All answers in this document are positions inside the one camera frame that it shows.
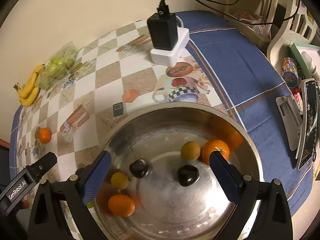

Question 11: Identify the orange tangerine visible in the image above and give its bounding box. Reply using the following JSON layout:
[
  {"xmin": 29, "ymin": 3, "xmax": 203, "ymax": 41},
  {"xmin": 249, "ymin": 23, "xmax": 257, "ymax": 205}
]
[
  {"xmin": 201, "ymin": 139, "xmax": 230, "ymax": 165},
  {"xmin": 36, "ymin": 127, "xmax": 52, "ymax": 144}
]

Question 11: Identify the yellow banana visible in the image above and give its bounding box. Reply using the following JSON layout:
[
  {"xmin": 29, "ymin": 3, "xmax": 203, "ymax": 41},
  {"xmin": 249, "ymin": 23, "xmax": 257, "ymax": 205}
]
[
  {"xmin": 14, "ymin": 64, "xmax": 44, "ymax": 99},
  {"xmin": 19, "ymin": 87, "xmax": 41, "ymax": 107}
]

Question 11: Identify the grey phone stand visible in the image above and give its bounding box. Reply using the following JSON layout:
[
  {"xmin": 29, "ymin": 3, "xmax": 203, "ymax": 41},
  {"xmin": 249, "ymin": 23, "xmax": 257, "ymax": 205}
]
[{"xmin": 276, "ymin": 95, "xmax": 303, "ymax": 151}]

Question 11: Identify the clear box of green fruit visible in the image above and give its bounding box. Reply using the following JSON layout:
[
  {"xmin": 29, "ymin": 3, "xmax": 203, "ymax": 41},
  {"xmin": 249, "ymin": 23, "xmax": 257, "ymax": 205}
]
[{"xmin": 35, "ymin": 42, "xmax": 78, "ymax": 90}]

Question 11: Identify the checkered printed tablecloth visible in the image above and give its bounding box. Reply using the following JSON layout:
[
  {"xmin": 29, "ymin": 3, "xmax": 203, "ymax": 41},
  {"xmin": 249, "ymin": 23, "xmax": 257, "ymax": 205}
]
[{"xmin": 9, "ymin": 11, "xmax": 313, "ymax": 214}]

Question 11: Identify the small dark cherry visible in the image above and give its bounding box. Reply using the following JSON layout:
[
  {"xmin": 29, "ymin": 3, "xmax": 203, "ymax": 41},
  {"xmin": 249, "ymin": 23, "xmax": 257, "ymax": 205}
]
[{"xmin": 129, "ymin": 159, "xmax": 149, "ymax": 179}]

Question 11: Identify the lower yellow banana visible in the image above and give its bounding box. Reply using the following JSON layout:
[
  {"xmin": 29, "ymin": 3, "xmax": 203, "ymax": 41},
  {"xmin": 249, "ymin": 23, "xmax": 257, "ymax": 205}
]
[{"xmin": 19, "ymin": 87, "xmax": 41, "ymax": 107}]

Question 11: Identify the large steel bowl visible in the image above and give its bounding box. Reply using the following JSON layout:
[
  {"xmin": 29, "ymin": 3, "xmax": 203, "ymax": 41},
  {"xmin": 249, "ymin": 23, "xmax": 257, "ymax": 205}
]
[{"xmin": 95, "ymin": 102, "xmax": 264, "ymax": 239}]

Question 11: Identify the upper yellow banana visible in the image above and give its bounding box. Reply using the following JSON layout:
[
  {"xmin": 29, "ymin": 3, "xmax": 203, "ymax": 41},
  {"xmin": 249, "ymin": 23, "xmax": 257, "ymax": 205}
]
[{"xmin": 14, "ymin": 64, "xmax": 44, "ymax": 99}]

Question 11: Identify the white plastic chair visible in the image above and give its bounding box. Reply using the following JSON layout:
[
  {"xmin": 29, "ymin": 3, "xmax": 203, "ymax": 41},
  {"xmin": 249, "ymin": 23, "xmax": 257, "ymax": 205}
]
[{"xmin": 226, "ymin": 0, "xmax": 320, "ymax": 71}]

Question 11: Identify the black cable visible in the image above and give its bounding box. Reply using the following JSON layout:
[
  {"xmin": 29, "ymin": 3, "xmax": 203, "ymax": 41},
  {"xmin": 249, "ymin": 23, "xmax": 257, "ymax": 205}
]
[{"xmin": 157, "ymin": 0, "xmax": 304, "ymax": 26}]

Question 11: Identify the black power adapter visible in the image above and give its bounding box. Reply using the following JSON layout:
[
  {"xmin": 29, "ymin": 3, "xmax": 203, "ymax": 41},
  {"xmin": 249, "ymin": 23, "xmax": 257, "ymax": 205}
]
[{"xmin": 147, "ymin": 13, "xmax": 178, "ymax": 51}]

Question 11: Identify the orange tangerine edge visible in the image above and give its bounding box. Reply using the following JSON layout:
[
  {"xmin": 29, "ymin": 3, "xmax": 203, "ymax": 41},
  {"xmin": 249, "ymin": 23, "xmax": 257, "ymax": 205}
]
[{"xmin": 108, "ymin": 194, "xmax": 136, "ymax": 217}]

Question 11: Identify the smartphone on stand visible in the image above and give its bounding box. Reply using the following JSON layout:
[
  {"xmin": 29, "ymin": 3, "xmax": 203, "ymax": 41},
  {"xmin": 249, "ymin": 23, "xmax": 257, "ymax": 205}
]
[{"xmin": 296, "ymin": 78, "xmax": 318, "ymax": 170}]

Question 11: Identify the small green mango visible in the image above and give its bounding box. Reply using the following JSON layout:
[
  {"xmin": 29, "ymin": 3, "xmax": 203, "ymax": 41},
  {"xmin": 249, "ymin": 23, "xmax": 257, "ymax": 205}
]
[{"xmin": 86, "ymin": 201, "xmax": 95, "ymax": 209}]

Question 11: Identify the white socket block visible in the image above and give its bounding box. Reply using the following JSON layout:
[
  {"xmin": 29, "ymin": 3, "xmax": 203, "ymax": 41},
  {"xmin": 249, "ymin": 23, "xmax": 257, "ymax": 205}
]
[{"xmin": 150, "ymin": 27, "xmax": 190, "ymax": 66}]

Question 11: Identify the tan longan fruit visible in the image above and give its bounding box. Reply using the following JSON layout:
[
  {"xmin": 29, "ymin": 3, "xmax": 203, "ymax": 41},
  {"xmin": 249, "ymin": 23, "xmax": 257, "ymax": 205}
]
[{"xmin": 180, "ymin": 141, "xmax": 201, "ymax": 161}]

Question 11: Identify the colourful snack can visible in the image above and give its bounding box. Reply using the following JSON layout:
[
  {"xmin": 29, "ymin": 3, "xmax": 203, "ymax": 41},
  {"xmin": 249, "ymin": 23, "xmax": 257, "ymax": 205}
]
[{"xmin": 281, "ymin": 57, "xmax": 298, "ymax": 88}]

